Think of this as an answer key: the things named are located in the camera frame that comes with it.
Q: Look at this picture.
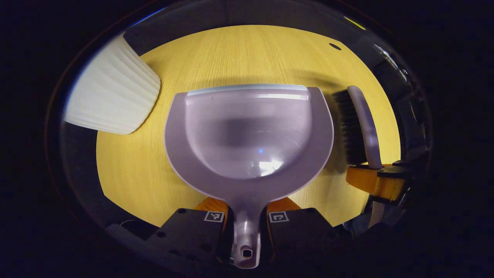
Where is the small pale purple dustpan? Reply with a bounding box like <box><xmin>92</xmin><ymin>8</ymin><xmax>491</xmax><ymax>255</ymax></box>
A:
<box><xmin>164</xmin><ymin>83</ymin><xmax>335</xmax><ymax>270</ymax></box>

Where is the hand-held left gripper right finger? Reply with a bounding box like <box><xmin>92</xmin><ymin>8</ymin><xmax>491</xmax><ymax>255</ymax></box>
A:
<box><xmin>266</xmin><ymin>197</ymin><xmax>349</xmax><ymax>264</ymax></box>

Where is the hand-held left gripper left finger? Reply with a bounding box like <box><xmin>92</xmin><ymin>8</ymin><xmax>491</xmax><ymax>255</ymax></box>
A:
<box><xmin>148</xmin><ymin>197</ymin><xmax>230</xmax><ymax>268</ymax></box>

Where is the small pale purple broom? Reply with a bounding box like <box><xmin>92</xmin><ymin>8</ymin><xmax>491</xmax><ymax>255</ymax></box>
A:
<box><xmin>332</xmin><ymin>85</ymin><xmax>387</xmax><ymax>229</ymax></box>

